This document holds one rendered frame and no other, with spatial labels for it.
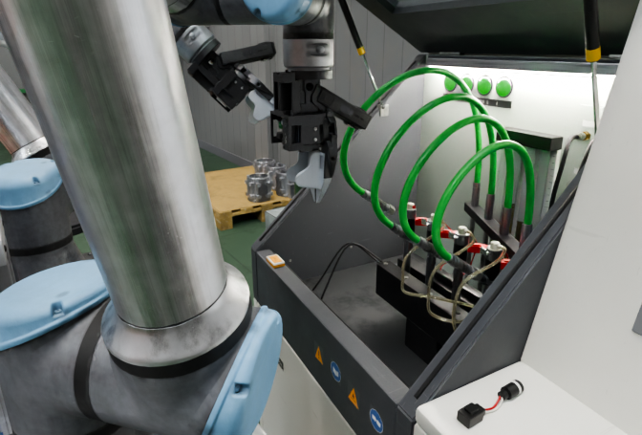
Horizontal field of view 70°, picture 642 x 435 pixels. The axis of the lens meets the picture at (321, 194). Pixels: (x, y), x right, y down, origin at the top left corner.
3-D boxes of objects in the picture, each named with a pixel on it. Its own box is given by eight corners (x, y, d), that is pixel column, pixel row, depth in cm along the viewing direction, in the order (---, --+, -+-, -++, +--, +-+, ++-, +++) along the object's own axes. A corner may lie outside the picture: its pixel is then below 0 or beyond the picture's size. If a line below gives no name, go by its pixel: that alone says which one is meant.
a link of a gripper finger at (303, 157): (283, 201, 76) (282, 146, 73) (314, 195, 79) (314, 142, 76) (290, 206, 74) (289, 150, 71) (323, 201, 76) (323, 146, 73)
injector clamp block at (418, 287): (374, 317, 113) (376, 262, 108) (406, 307, 118) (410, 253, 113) (478, 409, 85) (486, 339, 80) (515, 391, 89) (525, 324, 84)
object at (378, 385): (258, 303, 127) (255, 250, 122) (272, 299, 129) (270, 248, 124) (391, 483, 75) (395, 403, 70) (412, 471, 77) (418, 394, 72)
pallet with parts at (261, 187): (316, 210, 430) (316, 171, 418) (223, 232, 378) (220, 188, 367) (250, 178, 536) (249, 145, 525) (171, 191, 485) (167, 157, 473)
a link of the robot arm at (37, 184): (-18, 250, 78) (-37, 175, 74) (23, 222, 91) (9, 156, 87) (55, 248, 79) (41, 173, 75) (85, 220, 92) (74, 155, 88)
